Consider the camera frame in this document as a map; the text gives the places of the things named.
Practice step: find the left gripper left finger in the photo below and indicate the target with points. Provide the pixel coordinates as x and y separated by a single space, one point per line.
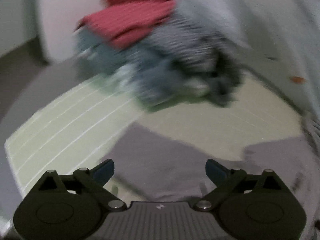
92 182

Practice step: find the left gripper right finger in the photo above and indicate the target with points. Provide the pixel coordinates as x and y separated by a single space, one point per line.
227 184

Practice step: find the grey zip hoodie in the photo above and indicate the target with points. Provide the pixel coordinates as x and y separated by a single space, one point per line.
160 169

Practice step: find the white garment in pile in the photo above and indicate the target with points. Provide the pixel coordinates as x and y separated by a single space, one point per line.
158 82

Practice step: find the blue denim garment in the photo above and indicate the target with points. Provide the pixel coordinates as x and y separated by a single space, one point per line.
99 58

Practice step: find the pale blue carrot-print sheet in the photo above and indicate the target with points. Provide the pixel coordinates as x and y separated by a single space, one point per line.
277 39

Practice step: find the red garment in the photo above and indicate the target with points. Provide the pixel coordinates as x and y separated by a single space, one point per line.
125 22

